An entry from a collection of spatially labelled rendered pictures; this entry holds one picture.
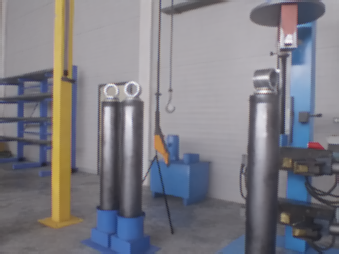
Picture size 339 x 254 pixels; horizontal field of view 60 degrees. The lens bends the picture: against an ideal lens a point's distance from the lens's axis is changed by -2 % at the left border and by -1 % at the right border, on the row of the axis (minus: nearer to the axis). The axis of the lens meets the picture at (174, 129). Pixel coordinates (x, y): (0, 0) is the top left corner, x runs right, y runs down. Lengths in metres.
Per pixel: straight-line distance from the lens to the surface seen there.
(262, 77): 2.11
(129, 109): 2.80
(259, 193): 2.10
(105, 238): 3.20
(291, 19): 2.41
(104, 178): 3.11
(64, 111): 3.84
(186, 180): 4.58
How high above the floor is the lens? 1.26
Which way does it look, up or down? 1 degrees down
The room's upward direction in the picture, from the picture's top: 1 degrees clockwise
